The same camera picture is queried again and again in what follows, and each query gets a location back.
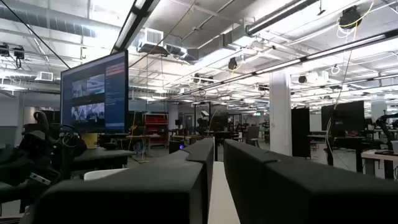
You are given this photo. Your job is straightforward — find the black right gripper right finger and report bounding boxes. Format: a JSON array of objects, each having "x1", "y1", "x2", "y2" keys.
[{"x1": 223, "y1": 139, "x2": 398, "y2": 224}]

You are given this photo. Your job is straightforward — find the large ceiling air unit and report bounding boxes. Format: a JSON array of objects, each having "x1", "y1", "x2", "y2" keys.
[{"x1": 136, "y1": 27, "x2": 170, "y2": 57}]

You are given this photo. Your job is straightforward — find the black partition panel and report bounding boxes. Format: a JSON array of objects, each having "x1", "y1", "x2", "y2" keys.
[{"x1": 291, "y1": 107, "x2": 311, "y2": 159}]

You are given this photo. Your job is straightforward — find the black desk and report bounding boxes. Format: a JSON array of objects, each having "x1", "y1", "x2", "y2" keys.
[{"x1": 72, "y1": 146, "x2": 137, "y2": 171}]

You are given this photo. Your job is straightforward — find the black monitor on stand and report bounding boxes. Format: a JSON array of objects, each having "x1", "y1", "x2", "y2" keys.
[{"x1": 321, "y1": 100, "x2": 366, "y2": 167}]

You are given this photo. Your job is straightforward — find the black ceiling cable reel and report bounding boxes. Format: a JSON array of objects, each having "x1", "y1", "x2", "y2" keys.
[{"x1": 338, "y1": 5, "x2": 363, "y2": 30}]

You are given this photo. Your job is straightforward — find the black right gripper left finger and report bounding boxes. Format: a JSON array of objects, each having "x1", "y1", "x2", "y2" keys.
[{"x1": 21, "y1": 138, "x2": 215, "y2": 224}]

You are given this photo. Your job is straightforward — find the long black ceiling light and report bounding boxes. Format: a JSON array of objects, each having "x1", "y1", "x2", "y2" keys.
[
  {"x1": 111, "y1": 0, "x2": 161, "y2": 54},
  {"x1": 245, "y1": 0, "x2": 321, "y2": 35}
]

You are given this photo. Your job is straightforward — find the yellow bucket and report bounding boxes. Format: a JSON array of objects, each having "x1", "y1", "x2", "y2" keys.
[{"x1": 81, "y1": 133, "x2": 99, "y2": 149}]

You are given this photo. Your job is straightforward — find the grey office chair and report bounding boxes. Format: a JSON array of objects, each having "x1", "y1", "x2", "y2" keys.
[{"x1": 245, "y1": 126, "x2": 261, "y2": 147}]

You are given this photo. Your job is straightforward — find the small white ceiling air unit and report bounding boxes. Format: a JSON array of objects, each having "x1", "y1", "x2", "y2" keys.
[{"x1": 34, "y1": 71, "x2": 54, "y2": 82}]

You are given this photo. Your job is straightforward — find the lit computer monitor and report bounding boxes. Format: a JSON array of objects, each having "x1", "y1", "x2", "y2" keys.
[{"x1": 60, "y1": 49, "x2": 129, "y2": 134}]

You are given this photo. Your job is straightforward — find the computer tower purple lights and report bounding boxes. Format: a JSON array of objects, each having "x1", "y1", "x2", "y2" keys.
[{"x1": 169, "y1": 140, "x2": 187, "y2": 154}]

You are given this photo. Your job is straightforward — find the white pillar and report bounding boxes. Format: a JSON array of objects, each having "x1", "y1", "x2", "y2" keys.
[{"x1": 269, "y1": 70, "x2": 293, "y2": 156}]

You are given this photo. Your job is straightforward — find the long ceiling light strip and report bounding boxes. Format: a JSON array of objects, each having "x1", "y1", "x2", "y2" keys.
[{"x1": 167, "y1": 29, "x2": 398, "y2": 101}]

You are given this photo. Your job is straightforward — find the red shelf rack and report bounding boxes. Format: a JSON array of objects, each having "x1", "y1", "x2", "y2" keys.
[{"x1": 142, "y1": 112, "x2": 169, "y2": 147}]

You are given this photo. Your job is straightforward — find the light wooden table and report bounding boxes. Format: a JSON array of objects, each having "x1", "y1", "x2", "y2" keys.
[{"x1": 361, "y1": 149, "x2": 398, "y2": 180}]

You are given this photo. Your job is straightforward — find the white perforated plastic basket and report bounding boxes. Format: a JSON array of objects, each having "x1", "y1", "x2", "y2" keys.
[{"x1": 83, "y1": 161, "x2": 241, "y2": 224}]

